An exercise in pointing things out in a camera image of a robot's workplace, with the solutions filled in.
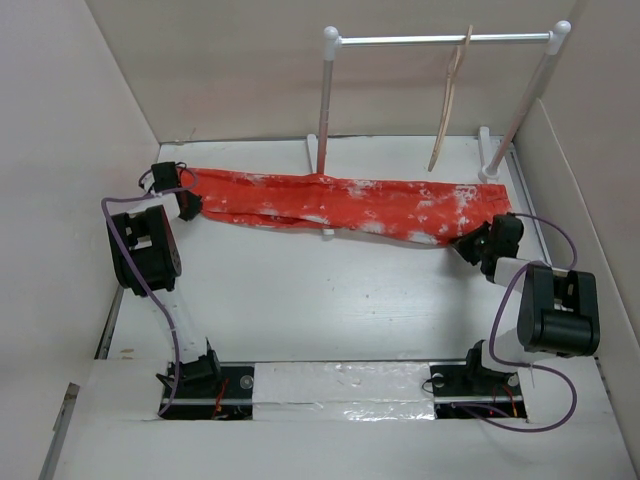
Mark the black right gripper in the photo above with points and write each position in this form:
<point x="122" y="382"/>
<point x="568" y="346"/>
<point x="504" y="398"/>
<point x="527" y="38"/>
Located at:
<point x="462" y="244"/>

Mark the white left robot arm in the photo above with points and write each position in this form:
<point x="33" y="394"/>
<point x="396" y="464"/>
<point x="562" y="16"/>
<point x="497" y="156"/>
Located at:
<point x="146" y="261"/>

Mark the beige plastic hanger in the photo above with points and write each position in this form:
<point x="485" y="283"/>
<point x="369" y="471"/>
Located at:
<point x="455" y="62"/>

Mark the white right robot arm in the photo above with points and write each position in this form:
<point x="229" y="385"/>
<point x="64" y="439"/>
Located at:
<point x="546" y="311"/>

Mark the orange white tie-dye trousers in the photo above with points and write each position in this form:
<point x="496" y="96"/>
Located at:
<point x="428" y="213"/>

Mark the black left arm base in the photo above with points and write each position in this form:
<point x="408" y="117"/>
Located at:
<point x="227" y="399"/>

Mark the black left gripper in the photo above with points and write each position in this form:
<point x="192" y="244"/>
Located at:
<point x="194" y="207"/>

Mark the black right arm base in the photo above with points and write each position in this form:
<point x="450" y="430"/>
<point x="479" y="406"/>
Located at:
<point x="457" y="395"/>

